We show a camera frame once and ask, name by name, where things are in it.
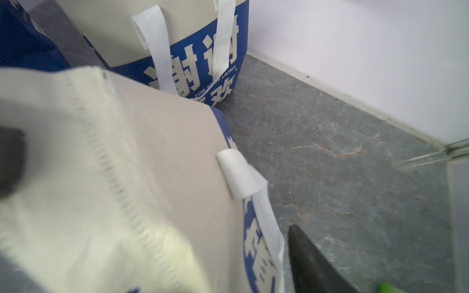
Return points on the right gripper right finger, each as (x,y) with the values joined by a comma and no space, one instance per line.
(311,271)

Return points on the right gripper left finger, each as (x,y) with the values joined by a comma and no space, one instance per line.
(13,158)

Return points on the green and white takeout bag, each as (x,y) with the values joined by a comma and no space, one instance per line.
(387,288)

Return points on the blue beige takeout bag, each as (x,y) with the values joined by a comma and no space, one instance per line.
(24,45)

